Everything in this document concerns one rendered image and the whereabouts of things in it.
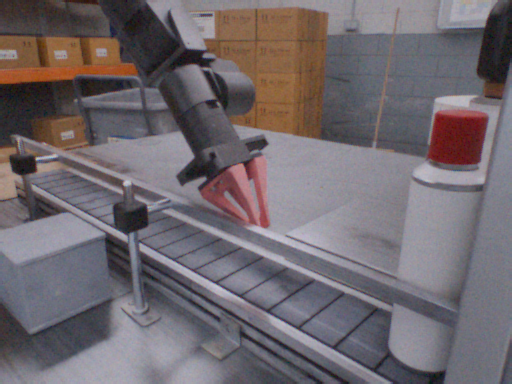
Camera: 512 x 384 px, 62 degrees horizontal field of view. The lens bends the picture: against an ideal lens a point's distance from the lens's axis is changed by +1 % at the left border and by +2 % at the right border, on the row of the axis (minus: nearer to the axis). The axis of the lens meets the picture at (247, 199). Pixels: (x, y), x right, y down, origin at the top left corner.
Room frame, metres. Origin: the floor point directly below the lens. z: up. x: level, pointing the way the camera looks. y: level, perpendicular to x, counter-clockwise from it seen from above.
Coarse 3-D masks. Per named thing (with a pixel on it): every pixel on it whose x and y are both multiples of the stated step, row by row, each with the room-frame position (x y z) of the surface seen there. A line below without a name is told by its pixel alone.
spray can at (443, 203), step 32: (448, 128) 0.28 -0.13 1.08; (480, 128) 0.28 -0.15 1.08; (448, 160) 0.28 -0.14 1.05; (480, 160) 0.28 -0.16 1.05; (416, 192) 0.29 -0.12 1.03; (448, 192) 0.27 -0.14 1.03; (480, 192) 0.27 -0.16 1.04; (416, 224) 0.28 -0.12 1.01; (448, 224) 0.27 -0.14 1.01; (416, 256) 0.28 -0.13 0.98; (448, 256) 0.27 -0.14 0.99; (448, 288) 0.27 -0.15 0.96; (416, 320) 0.27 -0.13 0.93; (416, 352) 0.27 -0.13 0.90; (448, 352) 0.27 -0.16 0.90
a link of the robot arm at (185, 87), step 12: (168, 72) 0.51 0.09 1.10; (180, 72) 0.49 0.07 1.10; (192, 72) 0.50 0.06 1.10; (204, 72) 0.54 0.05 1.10; (168, 84) 0.49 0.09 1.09; (180, 84) 0.49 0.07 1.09; (192, 84) 0.49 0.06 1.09; (204, 84) 0.49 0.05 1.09; (216, 84) 0.53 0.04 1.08; (168, 96) 0.49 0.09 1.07; (180, 96) 0.48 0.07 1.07; (192, 96) 0.48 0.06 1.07; (204, 96) 0.48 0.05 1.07; (216, 96) 0.50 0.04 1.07; (168, 108) 0.50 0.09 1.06; (180, 108) 0.48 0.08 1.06
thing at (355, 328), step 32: (64, 192) 0.71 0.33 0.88; (96, 192) 0.71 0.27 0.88; (160, 224) 0.57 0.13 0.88; (192, 256) 0.47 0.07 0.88; (224, 256) 0.47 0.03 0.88; (256, 256) 0.47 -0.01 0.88; (224, 288) 0.40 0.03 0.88; (256, 288) 0.39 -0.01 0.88; (288, 288) 0.39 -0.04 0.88; (320, 288) 0.39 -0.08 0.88; (288, 320) 0.34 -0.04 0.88; (320, 320) 0.34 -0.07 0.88; (352, 320) 0.34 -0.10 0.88; (384, 320) 0.34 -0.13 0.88; (352, 352) 0.30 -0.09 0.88; (384, 352) 0.30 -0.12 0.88
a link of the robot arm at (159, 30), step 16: (112, 0) 0.51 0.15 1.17; (128, 0) 0.51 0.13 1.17; (144, 0) 0.50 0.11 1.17; (160, 0) 0.52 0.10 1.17; (176, 0) 0.54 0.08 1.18; (112, 16) 0.52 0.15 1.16; (128, 16) 0.51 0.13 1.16; (144, 16) 0.55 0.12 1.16; (160, 16) 0.50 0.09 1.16; (128, 32) 0.53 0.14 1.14; (144, 32) 0.52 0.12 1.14; (160, 32) 0.50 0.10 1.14; (128, 48) 0.52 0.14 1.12; (144, 48) 0.52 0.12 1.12; (160, 48) 0.51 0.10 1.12; (176, 48) 0.51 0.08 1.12; (144, 64) 0.52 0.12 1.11; (160, 64) 0.52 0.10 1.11
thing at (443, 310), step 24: (24, 144) 0.76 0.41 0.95; (96, 168) 0.58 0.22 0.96; (144, 192) 0.49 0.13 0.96; (192, 216) 0.43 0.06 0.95; (216, 216) 0.40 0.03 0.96; (264, 240) 0.36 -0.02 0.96; (288, 240) 0.35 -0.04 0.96; (312, 264) 0.32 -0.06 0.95; (336, 264) 0.30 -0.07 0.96; (360, 288) 0.29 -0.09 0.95; (384, 288) 0.27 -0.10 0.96; (408, 288) 0.27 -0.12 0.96; (432, 312) 0.25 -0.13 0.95; (456, 312) 0.24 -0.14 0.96
